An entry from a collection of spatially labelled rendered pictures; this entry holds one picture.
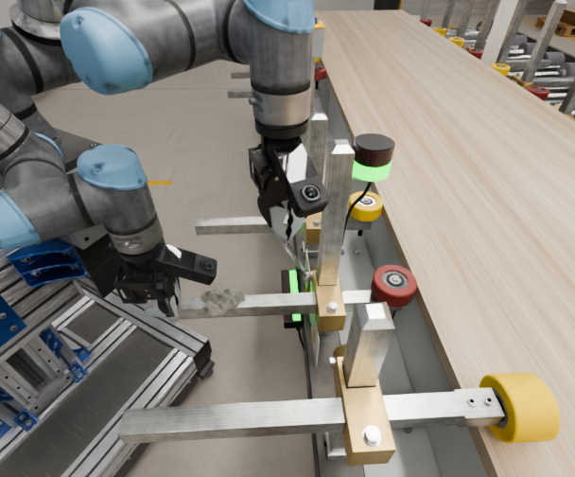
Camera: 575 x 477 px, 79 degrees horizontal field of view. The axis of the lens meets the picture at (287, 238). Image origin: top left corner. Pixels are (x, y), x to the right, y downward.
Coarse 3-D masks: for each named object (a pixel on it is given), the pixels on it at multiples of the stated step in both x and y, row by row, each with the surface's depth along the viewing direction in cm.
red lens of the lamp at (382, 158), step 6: (354, 138) 52; (354, 144) 51; (360, 150) 50; (366, 150) 49; (384, 150) 49; (390, 150) 49; (360, 156) 50; (366, 156) 50; (372, 156) 49; (378, 156) 49; (384, 156) 49; (390, 156) 50; (360, 162) 51; (366, 162) 50; (372, 162) 50; (378, 162) 50; (384, 162) 50; (390, 162) 51
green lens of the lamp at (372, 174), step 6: (354, 162) 52; (354, 168) 52; (360, 168) 51; (366, 168) 51; (372, 168) 50; (378, 168) 50; (384, 168) 51; (354, 174) 53; (360, 174) 52; (366, 174) 51; (372, 174) 51; (378, 174) 51; (384, 174) 52; (366, 180) 52; (372, 180) 52; (378, 180) 52
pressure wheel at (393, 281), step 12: (384, 276) 66; (396, 276) 65; (408, 276) 66; (372, 288) 67; (384, 288) 64; (396, 288) 64; (408, 288) 64; (384, 300) 65; (396, 300) 64; (408, 300) 64
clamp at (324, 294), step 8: (312, 272) 74; (312, 280) 73; (312, 288) 74; (320, 288) 69; (328, 288) 69; (336, 288) 69; (320, 296) 67; (328, 296) 67; (336, 296) 67; (320, 304) 66; (336, 304) 66; (320, 312) 64; (328, 312) 64; (336, 312) 64; (344, 312) 64; (320, 320) 65; (328, 320) 65; (336, 320) 65; (344, 320) 65; (320, 328) 66; (328, 328) 67; (336, 328) 67
